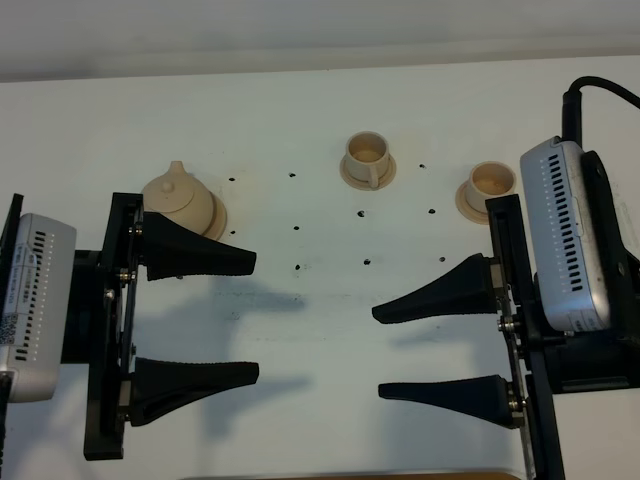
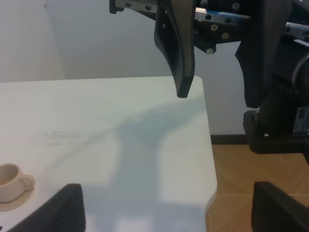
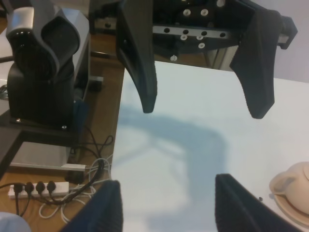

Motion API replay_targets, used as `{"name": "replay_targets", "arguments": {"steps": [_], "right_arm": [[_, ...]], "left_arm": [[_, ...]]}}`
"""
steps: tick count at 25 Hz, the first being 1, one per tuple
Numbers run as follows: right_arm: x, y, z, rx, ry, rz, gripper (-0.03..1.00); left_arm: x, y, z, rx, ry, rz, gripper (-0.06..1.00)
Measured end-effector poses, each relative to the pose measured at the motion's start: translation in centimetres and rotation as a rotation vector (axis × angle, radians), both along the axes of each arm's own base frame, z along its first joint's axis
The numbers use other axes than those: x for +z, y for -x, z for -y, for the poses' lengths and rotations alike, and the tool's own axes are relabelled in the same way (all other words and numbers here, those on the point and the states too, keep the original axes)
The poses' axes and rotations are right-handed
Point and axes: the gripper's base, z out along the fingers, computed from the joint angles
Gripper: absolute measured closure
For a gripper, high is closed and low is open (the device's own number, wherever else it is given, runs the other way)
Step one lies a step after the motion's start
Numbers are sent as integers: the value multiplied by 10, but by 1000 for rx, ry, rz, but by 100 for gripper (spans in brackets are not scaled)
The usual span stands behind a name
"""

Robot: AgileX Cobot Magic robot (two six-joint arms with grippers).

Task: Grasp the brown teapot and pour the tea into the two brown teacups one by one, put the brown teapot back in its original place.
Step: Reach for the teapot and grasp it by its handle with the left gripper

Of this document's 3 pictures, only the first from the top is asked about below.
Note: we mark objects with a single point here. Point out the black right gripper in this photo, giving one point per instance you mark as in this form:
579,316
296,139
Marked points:
544,361

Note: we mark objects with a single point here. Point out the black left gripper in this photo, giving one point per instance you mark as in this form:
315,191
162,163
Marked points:
98,324

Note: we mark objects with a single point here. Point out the beige teapot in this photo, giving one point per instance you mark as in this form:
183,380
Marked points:
181,198

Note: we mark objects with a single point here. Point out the beige round teapot coaster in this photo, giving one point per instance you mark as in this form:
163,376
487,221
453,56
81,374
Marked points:
218,221

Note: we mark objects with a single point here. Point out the beige saucer right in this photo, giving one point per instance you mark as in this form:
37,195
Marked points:
467,205

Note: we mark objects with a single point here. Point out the beige teacup right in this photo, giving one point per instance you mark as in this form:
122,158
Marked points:
489,180

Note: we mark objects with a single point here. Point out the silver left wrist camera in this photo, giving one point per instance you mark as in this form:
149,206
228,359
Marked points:
37,258

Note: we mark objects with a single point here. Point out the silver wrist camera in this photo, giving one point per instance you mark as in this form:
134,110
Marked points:
569,270
37,258

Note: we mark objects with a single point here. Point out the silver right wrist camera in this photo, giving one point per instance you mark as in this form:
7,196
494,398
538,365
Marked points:
569,270

